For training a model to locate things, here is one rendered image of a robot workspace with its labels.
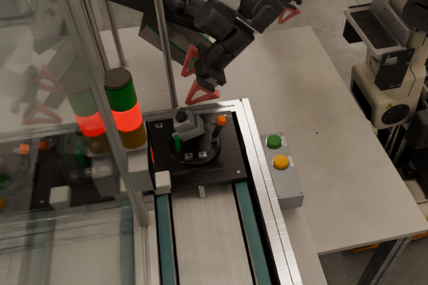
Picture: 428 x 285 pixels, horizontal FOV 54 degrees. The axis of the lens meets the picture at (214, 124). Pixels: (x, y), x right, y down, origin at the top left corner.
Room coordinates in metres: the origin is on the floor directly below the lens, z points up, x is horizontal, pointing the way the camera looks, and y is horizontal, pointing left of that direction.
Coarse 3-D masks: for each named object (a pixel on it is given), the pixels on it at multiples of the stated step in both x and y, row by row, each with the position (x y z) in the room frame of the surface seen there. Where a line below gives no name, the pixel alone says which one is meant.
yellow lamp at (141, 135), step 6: (144, 126) 0.52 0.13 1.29; (120, 132) 0.49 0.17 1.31; (126, 132) 0.49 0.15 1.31; (132, 132) 0.49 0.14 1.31; (138, 132) 0.49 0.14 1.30; (144, 132) 0.51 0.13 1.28; (120, 138) 0.50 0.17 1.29; (126, 138) 0.49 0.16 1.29; (132, 138) 0.49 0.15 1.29; (138, 138) 0.49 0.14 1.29; (144, 138) 0.50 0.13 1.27; (126, 144) 0.49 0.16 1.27; (132, 144) 0.49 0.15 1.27; (138, 144) 0.49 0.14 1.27
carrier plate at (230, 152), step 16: (224, 112) 0.84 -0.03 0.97; (224, 128) 0.78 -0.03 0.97; (160, 144) 0.73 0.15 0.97; (224, 144) 0.72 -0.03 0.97; (160, 160) 0.68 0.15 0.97; (224, 160) 0.66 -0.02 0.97; (240, 160) 0.66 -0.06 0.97; (176, 176) 0.62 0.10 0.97; (192, 176) 0.62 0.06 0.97; (208, 176) 0.62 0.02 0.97; (224, 176) 0.61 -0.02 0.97; (240, 176) 0.61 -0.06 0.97
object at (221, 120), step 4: (220, 116) 0.73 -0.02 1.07; (224, 116) 0.73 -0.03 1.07; (212, 120) 0.72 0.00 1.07; (216, 120) 0.72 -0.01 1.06; (220, 120) 0.71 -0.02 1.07; (224, 120) 0.72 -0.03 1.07; (212, 124) 0.71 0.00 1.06; (216, 124) 0.71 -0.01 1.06; (220, 124) 0.71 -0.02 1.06; (224, 124) 0.71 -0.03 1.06; (216, 128) 0.72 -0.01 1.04; (220, 128) 0.71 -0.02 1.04; (216, 132) 0.71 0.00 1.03; (212, 136) 0.72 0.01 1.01; (216, 136) 0.71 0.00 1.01
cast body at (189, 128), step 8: (184, 112) 0.72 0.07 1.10; (176, 120) 0.71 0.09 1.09; (184, 120) 0.70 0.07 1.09; (192, 120) 0.71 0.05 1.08; (200, 120) 0.72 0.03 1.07; (176, 128) 0.69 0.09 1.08; (184, 128) 0.69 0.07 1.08; (192, 128) 0.69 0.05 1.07; (200, 128) 0.70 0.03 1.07; (184, 136) 0.69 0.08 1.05; (192, 136) 0.69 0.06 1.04
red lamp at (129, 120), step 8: (136, 104) 0.51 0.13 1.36; (112, 112) 0.49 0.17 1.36; (120, 112) 0.49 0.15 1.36; (128, 112) 0.49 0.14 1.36; (136, 112) 0.50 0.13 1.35; (120, 120) 0.49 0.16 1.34; (128, 120) 0.49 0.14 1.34; (136, 120) 0.50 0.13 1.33; (120, 128) 0.49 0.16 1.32; (128, 128) 0.49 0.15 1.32; (136, 128) 0.49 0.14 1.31
